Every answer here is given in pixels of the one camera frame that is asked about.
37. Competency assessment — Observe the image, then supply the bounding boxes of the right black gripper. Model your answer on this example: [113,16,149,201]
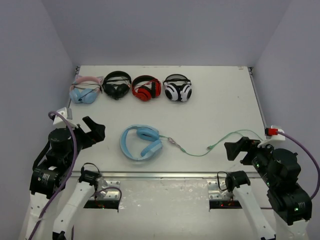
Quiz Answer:
[224,136,277,188]

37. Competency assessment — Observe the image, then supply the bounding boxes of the green headphone cable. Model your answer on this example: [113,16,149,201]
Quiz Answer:
[158,129,264,158]

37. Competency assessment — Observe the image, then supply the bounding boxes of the light blue headphones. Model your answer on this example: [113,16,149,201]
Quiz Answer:
[119,124,163,162]

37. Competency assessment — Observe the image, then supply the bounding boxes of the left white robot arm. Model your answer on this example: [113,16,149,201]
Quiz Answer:
[25,111,106,240]

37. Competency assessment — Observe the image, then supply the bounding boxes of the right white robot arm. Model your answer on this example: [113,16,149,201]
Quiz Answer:
[224,136,312,240]

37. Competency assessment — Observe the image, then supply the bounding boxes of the pink and blue cat-ear headphones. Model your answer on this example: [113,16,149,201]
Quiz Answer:
[69,74,104,104]

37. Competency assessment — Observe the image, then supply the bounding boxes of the red and black headphones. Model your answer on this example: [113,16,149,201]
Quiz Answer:
[131,75,162,102]

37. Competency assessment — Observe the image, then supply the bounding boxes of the white and black headphones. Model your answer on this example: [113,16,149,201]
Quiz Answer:
[162,73,193,102]

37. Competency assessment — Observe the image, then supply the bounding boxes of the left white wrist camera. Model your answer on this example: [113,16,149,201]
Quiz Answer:
[53,107,76,129]

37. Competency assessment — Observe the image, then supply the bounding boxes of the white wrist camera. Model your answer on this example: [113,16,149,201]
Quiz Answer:
[53,107,76,129]
[258,125,286,148]

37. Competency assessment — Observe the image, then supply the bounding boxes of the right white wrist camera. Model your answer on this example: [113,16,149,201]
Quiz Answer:
[258,125,286,148]

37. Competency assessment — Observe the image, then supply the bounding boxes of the metal table edge rail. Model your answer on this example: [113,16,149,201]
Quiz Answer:
[71,170,262,180]

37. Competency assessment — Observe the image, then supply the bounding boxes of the right metal mounting bracket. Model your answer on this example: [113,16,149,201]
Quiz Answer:
[207,179,242,210]

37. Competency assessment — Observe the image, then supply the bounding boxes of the metal mounting bracket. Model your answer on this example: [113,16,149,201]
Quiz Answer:
[84,179,122,211]
[207,179,242,210]

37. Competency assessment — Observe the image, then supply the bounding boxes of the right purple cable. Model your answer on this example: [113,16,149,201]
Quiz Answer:
[279,131,320,201]

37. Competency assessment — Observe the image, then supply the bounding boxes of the left metal mounting bracket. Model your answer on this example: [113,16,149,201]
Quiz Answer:
[84,179,122,211]

